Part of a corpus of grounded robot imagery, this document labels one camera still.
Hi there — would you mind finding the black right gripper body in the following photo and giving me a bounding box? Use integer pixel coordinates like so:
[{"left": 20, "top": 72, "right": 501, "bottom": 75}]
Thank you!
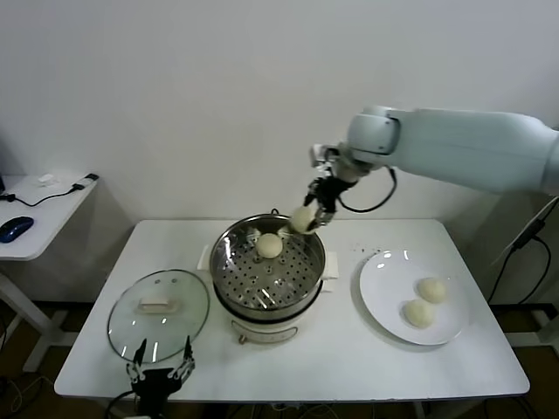
[{"left": 315, "top": 175, "right": 351, "bottom": 212}]

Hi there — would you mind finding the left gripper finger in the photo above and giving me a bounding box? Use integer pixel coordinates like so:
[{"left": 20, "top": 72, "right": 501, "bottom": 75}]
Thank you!
[
  {"left": 169, "top": 334, "right": 197, "bottom": 378},
  {"left": 125, "top": 338, "right": 148, "bottom": 381}
]

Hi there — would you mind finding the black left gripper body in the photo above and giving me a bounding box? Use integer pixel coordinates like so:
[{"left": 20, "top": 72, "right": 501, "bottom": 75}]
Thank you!
[{"left": 130, "top": 367, "right": 183, "bottom": 409}]

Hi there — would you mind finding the white steamed baozi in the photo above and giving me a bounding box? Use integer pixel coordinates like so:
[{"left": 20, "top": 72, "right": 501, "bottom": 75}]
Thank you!
[
  {"left": 401, "top": 299, "right": 437, "bottom": 329},
  {"left": 290, "top": 207, "right": 316, "bottom": 235},
  {"left": 417, "top": 277, "right": 447, "bottom": 305},
  {"left": 255, "top": 232, "right": 284, "bottom": 260}
]

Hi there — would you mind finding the round glass pot lid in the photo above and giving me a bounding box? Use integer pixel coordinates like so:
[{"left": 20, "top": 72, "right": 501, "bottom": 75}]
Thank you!
[{"left": 107, "top": 269, "right": 211, "bottom": 365}]

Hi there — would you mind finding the stainless steel steamer basket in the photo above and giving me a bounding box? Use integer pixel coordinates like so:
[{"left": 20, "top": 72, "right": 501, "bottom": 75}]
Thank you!
[{"left": 198, "top": 214, "right": 341, "bottom": 312}]

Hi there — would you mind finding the white electric cooker pot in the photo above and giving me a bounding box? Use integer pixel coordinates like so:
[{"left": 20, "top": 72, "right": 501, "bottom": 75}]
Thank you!
[{"left": 213, "top": 278, "right": 338, "bottom": 347}]

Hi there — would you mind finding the white round plate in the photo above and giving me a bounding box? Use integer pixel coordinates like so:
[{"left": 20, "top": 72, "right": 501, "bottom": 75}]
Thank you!
[{"left": 359, "top": 249, "right": 471, "bottom": 347}]

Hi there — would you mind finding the white side desk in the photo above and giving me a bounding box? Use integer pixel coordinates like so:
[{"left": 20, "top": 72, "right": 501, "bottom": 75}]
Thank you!
[{"left": 0, "top": 174, "right": 100, "bottom": 373}]

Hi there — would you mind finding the blue computer mouse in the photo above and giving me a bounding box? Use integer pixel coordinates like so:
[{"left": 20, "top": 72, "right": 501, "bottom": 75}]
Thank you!
[{"left": 0, "top": 216, "right": 35, "bottom": 244}]

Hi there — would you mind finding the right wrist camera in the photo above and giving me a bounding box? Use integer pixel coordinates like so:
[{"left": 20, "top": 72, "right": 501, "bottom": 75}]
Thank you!
[{"left": 309, "top": 142, "right": 346, "bottom": 169}]

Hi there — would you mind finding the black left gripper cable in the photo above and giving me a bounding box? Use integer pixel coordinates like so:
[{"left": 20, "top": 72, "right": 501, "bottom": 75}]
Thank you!
[{"left": 107, "top": 388, "right": 141, "bottom": 419}]

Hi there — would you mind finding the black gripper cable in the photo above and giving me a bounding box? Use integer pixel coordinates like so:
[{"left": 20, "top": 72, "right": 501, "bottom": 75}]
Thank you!
[
  {"left": 335, "top": 165, "right": 399, "bottom": 214},
  {"left": 107, "top": 388, "right": 141, "bottom": 419}
]

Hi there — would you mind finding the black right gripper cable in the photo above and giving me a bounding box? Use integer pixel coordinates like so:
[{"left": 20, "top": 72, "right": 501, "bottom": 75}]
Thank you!
[{"left": 335, "top": 165, "right": 399, "bottom": 214}]

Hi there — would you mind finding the black cable with adapter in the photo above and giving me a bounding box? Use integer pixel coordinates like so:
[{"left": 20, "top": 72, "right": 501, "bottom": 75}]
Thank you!
[{"left": 0, "top": 173, "right": 100, "bottom": 208}]

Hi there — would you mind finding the black cable with inline box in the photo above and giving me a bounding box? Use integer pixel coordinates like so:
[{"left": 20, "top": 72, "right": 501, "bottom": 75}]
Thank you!
[{"left": 487, "top": 216, "right": 552, "bottom": 306}]

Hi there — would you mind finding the white hanging cable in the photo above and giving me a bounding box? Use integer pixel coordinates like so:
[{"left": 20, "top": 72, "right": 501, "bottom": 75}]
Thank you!
[{"left": 491, "top": 196, "right": 559, "bottom": 267}]

